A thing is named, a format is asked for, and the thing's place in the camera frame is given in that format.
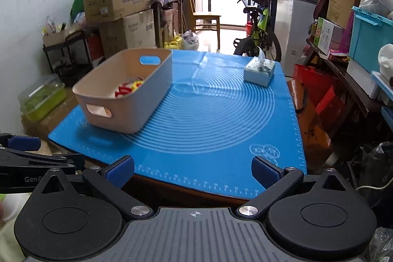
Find beige plastic storage bin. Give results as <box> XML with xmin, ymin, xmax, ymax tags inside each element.
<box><xmin>72</xmin><ymin>48</ymin><xmax>172</xmax><ymax>134</ymax></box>

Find red yellow toy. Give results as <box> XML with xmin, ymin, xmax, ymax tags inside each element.
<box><xmin>114</xmin><ymin>80</ymin><xmax>144</xmax><ymax>98</ymax></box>

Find brown printed cardboard box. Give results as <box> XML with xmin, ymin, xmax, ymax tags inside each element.
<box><xmin>21</xmin><ymin>96</ymin><xmax>78</xmax><ymax>141</ymax></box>

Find green lidded plastic container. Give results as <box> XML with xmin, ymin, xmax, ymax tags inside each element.
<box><xmin>18</xmin><ymin>74</ymin><xmax>67</xmax><ymax>123</ymax></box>

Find blue silicone table mat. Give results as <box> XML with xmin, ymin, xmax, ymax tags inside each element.
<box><xmin>49</xmin><ymin>51</ymin><xmax>306</xmax><ymax>199</ymax></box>

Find red paper bag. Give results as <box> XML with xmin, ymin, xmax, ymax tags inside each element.
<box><xmin>288</xmin><ymin>65</ymin><xmax>347</xmax><ymax>167</ymax></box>

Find blue white tissue box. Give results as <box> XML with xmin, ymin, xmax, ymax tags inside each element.
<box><xmin>243</xmin><ymin>48</ymin><xmax>276</xmax><ymax>87</ymax></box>

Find black metal shelf rack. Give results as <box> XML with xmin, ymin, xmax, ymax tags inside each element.
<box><xmin>43</xmin><ymin>29</ymin><xmax>105</xmax><ymax>87</ymax></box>

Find open cardboard box on rack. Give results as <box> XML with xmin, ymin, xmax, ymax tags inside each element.
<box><xmin>43</xmin><ymin>23</ymin><xmax>82</xmax><ymax>47</ymax></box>

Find red white appliance box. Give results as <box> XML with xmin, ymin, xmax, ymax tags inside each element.
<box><xmin>87</xmin><ymin>34</ymin><xmax>104</xmax><ymax>61</ymax></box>

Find yellow plastic jug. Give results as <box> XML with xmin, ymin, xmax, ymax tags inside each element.
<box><xmin>164</xmin><ymin>35</ymin><xmax>184</xmax><ymax>50</ymax></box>

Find large stacked cardboard box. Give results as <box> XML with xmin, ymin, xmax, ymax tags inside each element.
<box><xmin>99</xmin><ymin>9</ymin><xmax>156</xmax><ymax>58</ymax></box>

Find white chest freezer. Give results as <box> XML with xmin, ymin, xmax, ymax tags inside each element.
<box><xmin>274</xmin><ymin>0</ymin><xmax>318</xmax><ymax>77</ymax></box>

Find teal plastic crate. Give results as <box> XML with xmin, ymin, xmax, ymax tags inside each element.
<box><xmin>349</xmin><ymin>6</ymin><xmax>393</xmax><ymax>73</ymax></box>

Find wooden chair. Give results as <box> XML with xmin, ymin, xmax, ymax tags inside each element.
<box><xmin>184</xmin><ymin>0</ymin><xmax>222</xmax><ymax>48</ymax></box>

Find green black bicycle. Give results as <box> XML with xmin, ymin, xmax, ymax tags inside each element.
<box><xmin>233</xmin><ymin>0</ymin><xmax>282</xmax><ymax>62</ymax></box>

